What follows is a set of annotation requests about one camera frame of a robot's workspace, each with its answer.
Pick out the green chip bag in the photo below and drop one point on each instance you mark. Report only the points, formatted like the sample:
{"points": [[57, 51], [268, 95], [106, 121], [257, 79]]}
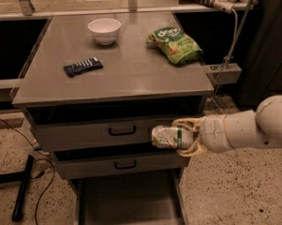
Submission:
{"points": [[179, 47]]}

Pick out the middle grey drawer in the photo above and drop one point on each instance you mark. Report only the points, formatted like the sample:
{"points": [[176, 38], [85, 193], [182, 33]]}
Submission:
{"points": [[103, 166]]}

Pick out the black floor stand bar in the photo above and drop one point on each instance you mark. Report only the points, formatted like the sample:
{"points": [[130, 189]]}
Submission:
{"points": [[17, 214]]}

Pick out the black handle drawer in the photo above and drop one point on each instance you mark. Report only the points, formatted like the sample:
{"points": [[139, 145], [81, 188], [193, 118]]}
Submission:
{"points": [[122, 131], [125, 165]]}

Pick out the black handle middle drawer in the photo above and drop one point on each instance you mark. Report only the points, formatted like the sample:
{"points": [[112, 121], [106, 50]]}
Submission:
{"points": [[125, 165]]}

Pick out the top grey drawer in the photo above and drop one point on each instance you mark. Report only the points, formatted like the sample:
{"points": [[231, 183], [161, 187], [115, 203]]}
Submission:
{"points": [[92, 134]]}

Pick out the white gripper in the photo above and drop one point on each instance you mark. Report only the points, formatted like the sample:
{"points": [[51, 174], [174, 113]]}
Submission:
{"points": [[213, 133]]}

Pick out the crushed 7up can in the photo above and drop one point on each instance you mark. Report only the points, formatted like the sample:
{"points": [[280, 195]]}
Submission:
{"points": [[176, 137]]}

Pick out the grey side bracket box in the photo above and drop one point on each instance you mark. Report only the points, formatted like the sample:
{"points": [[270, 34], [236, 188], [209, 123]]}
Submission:
{"points": [[223, 75]]}

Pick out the white ceramic bowl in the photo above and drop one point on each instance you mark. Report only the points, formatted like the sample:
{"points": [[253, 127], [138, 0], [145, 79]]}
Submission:
{"points": [[105, 30]]}

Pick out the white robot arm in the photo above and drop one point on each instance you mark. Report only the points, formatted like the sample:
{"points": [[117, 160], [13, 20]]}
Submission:
{"points": [[260, 129]]}

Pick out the black handle top drawer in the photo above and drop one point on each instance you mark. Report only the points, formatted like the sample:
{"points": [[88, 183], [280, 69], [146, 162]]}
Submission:
{"points": [[122, 131]]}

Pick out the grey drawer cabinet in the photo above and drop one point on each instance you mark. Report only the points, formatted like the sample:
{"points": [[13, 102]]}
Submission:
{"points": [[135, 80]]}

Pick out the dark blue snack bar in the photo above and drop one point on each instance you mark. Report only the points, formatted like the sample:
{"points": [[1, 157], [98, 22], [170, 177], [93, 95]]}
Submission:
{"points": [[83, 66]]}

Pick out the dark cabinet at right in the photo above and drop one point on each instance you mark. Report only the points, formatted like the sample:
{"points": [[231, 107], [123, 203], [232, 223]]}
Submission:
{"points": [[262, 70]]}

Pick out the bottom open grey drawer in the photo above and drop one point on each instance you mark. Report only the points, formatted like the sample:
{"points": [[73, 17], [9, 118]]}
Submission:
{"points": [[143, 198]]}

